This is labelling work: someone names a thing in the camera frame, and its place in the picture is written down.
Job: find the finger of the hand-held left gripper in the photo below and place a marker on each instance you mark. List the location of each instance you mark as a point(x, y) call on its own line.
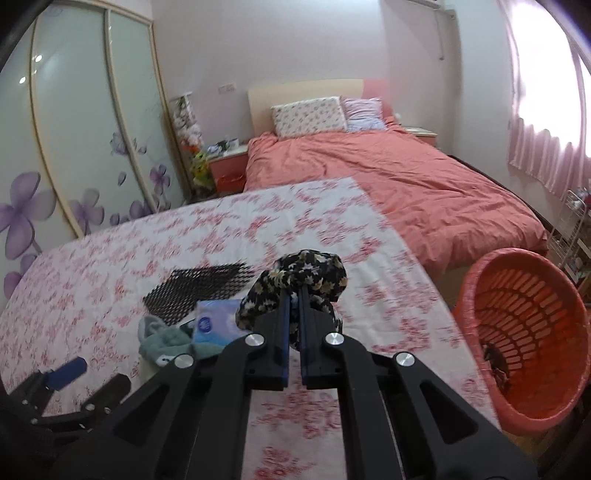
point(69, 373)
point(108, 392)

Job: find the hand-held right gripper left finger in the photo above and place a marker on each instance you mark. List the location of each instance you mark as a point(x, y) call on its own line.
point(285, 360)

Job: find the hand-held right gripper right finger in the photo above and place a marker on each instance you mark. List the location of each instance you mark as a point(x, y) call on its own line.
point(303, 360)

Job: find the black floral scrunchie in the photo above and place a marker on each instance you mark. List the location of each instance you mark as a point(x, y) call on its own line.
point(304, 272)

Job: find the red plaid scrunchie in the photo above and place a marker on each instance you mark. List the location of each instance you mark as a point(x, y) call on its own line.
point(496, 364)

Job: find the orange plastic laundry basket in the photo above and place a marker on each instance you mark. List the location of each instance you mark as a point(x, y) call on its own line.
point(531, 323)

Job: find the grey sock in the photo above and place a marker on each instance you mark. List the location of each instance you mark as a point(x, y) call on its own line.
point(168, 341)

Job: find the light blue tissue packet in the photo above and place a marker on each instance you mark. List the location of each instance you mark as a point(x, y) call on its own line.
point(212, 325)

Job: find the black mesh sheet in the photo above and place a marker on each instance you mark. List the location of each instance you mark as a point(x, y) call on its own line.
point(198, 286)

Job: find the pink floral tablecloth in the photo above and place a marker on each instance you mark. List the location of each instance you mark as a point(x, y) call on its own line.
point(138, 249)

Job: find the small orange bin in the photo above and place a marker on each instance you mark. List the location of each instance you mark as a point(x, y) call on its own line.
point(229, 182)

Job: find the bed with salmon duvet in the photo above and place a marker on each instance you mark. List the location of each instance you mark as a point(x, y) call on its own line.
point(392, 194)

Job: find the pink nightstand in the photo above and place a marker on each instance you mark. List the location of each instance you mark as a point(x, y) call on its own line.
point(228, 161)

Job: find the yellow plush toy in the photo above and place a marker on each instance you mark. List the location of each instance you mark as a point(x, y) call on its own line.
point(201, 166)

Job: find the wardrobe with purple flower doors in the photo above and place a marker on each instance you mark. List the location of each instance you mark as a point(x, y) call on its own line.
point(92, 138)

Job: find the white floral pillow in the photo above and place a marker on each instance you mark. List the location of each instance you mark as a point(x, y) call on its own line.
point(309, 115)

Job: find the pink striped pillow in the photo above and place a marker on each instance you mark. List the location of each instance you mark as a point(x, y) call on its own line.
point(364, 113)

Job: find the beige nightstand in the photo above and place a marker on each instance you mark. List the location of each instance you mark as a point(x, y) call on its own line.
point(422, 134)

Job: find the clear tube of plush toys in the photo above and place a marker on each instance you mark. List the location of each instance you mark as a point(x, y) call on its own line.
point(184, 120)

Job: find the beige and pink headboard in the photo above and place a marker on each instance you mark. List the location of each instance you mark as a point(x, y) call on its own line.
point(300, 92)

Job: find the pink curtain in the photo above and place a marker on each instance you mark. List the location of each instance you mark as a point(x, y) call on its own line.
point(540, 101)

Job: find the white air conditioner pipe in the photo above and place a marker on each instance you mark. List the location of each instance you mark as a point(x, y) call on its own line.
point(441, 32)

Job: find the white air conditioner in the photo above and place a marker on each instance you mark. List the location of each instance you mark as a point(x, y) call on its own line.
point(431, 3)

